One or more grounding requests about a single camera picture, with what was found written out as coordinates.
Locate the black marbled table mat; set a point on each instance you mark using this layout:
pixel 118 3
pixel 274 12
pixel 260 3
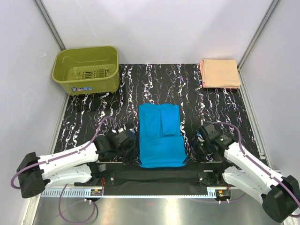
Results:
pixel 177 84

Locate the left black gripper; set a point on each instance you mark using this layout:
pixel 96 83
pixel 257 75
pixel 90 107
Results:
pixel 133 159

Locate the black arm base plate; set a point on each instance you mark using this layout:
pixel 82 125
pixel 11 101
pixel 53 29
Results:
pixel 116 174

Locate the olive green plastic basket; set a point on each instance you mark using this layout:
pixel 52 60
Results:
pixel 87 70

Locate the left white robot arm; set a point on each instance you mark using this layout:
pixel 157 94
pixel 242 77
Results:
pixel 75 166

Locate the aluminium frame rail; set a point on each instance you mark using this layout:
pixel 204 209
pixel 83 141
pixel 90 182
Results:
pixel 231 176

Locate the folded peach t shirt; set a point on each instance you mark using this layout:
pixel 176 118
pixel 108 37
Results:
pixel 219 74

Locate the blue t shirt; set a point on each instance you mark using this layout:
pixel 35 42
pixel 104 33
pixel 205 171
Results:
pixel 161 144

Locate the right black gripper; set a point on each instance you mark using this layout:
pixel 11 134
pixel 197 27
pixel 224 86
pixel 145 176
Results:
pixel 194 154

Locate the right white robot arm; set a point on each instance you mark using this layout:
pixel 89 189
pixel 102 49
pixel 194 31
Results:
pixel 279 195

